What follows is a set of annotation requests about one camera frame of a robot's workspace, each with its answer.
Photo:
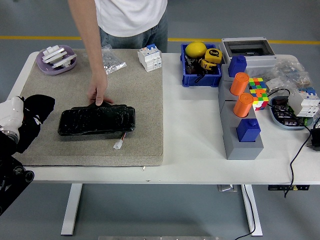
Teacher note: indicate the white circuit breaker blue switch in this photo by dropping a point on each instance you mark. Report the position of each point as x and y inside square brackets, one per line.
[150, 58]

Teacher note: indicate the white plastic part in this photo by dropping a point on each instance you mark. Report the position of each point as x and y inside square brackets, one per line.
[53, 53]
[63, 62]

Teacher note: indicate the grey distribution box clear lid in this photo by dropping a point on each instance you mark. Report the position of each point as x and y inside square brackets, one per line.
[260, 62]

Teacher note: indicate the white component in clear bag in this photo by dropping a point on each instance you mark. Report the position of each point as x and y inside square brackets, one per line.
[274, 84]

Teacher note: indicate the small black tool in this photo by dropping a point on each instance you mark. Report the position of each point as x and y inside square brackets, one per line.
[201, 75]

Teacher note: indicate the blue square peg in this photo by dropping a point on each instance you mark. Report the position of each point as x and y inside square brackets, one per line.
[248, 131]
[237, 66]

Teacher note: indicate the light blue tray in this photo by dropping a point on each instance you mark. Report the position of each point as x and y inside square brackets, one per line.
[277, 122]

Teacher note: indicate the blue plastic bin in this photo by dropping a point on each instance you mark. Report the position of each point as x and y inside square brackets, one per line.
[200, 81]

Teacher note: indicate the black electronic modules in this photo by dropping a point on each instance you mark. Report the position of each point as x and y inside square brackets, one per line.
[282, 110]

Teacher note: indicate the person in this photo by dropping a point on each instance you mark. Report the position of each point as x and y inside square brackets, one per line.
[130, 15]

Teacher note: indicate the grey-brown mat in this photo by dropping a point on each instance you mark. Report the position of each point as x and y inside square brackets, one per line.
[137, 87]

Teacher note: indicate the white table leg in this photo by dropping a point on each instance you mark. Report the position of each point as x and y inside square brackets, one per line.
[71, 212]
[250, 212]

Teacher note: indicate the black rag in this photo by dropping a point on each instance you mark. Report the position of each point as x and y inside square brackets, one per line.
[40, 105]

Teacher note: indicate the purple plastic dish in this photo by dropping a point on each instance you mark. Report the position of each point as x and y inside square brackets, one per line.
[45, 68]

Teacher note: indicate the colourful puzzle cube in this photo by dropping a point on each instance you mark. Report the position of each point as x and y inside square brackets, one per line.
[257, 83]
[261, 100]

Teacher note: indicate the orange cylinder peg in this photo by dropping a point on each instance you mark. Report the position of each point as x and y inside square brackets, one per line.
[238, 83]
[242, 105]

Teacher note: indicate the person's right forearm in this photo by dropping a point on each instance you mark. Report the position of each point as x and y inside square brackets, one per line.
[87, 37]

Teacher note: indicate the yellow ball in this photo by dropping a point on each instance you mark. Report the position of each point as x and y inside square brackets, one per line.
[195, 49]

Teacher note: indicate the black power adapter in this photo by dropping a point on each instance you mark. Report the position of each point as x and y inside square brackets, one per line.
[315, 140]

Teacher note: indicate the metal bracket under table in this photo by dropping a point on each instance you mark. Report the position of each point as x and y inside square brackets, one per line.
[227, 188]

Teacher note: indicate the black table control panel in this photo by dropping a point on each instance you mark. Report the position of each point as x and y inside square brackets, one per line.
[287, 187]

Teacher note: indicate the small yellow black tape measure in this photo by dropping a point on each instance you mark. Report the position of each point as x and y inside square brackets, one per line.
[208, 64]

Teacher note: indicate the clear bag of small parts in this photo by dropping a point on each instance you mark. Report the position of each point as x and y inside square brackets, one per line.
[292, 71]

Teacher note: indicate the clear bag of metal nuts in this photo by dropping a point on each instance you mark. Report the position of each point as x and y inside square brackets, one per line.
[112, 62]

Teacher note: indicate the person's right hand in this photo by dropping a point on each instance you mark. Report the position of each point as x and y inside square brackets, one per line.
[98, 85]

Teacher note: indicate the grey peg block base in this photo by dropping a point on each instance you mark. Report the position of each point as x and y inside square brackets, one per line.
[240, 150]

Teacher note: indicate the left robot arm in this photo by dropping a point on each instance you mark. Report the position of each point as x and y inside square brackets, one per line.
[7, 175]

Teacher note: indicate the large white circuit breaker block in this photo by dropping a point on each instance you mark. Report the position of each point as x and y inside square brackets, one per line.
[303, 103]

